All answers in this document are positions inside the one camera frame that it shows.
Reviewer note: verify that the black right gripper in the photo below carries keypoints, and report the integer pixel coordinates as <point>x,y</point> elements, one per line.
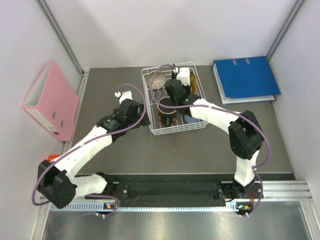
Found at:
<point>187,88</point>

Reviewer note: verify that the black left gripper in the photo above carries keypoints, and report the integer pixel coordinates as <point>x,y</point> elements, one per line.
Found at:
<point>145,122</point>

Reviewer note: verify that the yellow round plate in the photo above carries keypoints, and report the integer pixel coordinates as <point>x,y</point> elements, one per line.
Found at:
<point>193,83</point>

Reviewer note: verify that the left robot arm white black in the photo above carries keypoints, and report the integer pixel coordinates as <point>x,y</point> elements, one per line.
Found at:
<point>57,180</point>

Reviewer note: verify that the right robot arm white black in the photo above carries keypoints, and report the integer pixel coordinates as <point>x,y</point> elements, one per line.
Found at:
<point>242,128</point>

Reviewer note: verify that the beige patterned bowl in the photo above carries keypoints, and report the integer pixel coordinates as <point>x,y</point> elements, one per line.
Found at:
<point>156,82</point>

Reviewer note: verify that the black orange patterned mug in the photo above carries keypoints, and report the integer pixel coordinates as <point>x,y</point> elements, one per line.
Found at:
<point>166,116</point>

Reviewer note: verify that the light blue plastic cup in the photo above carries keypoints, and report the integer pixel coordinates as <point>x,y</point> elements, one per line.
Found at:
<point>190,120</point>

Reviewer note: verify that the red box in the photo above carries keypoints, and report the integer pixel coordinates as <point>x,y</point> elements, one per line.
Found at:
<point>52,157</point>

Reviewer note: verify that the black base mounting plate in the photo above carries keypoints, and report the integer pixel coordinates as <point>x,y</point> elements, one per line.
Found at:
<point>214,185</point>

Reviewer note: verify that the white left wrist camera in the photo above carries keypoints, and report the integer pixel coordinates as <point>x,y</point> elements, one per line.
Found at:
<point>121,96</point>

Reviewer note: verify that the white wire dish rack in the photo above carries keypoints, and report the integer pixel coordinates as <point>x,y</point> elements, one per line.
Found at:
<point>180,125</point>

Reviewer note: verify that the blue ring binder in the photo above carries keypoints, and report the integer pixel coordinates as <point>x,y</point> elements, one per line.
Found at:
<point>245,80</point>

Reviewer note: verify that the pink ring binder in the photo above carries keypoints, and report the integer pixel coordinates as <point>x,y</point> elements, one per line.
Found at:
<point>53,102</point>

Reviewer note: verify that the grey slotted cable duct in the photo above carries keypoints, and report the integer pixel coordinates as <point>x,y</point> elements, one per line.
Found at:
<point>100,206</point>

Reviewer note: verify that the aluminium frame rail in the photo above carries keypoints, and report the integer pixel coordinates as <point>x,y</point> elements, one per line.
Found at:
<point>286,191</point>

